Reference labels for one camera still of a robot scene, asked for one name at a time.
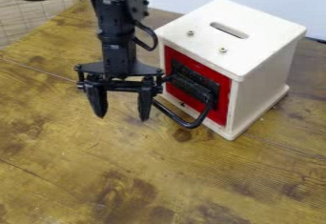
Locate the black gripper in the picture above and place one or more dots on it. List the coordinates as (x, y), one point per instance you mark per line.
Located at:
(121, 73)

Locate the black metal drawer handle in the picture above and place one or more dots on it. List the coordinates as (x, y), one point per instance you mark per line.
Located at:
(197, 86)

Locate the red drawer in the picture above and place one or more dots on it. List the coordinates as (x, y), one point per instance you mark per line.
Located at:
(217, 115)

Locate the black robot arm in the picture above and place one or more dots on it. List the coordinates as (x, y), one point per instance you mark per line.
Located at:
(120, 18)

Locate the white wooden box cabinet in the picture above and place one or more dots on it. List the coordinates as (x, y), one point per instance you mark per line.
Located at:
(240, 47)

